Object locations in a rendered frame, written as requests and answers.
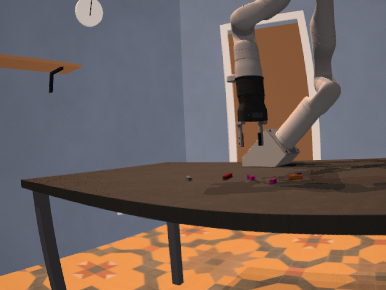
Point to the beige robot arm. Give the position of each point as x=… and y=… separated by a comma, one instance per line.
x=323, y=37

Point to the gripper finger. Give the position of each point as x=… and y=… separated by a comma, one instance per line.
x=260, y=132
x=240, y=134

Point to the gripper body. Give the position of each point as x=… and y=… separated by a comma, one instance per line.
x=250, y=90

